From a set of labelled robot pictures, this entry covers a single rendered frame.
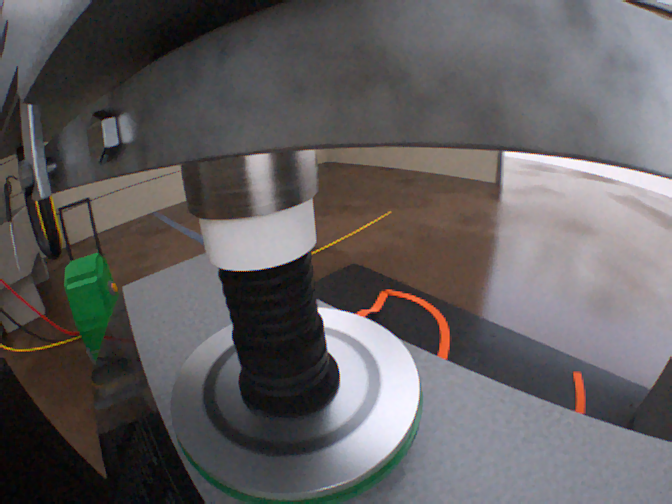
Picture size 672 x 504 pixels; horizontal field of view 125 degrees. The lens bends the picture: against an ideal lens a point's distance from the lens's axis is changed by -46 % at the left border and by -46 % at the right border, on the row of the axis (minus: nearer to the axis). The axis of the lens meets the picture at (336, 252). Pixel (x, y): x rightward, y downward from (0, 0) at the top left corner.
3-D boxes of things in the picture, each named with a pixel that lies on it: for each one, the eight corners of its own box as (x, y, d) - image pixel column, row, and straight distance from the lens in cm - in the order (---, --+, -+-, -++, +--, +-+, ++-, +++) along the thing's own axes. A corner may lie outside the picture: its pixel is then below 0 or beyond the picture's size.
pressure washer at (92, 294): (100, 340, 223) (51, 210, 197) (145, 328, 211) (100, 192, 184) (92, 376, 196) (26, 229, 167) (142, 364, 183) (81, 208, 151)
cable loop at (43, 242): (39, 254, 92) (14, 135, 92) (49, 249, 93) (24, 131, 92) (59, 269, 70) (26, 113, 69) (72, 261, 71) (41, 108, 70)
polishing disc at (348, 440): (297, 295, 40) (296, 286, 39) (461, 366, 30) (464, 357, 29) (143, 384, 34) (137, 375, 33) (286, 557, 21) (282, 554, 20)
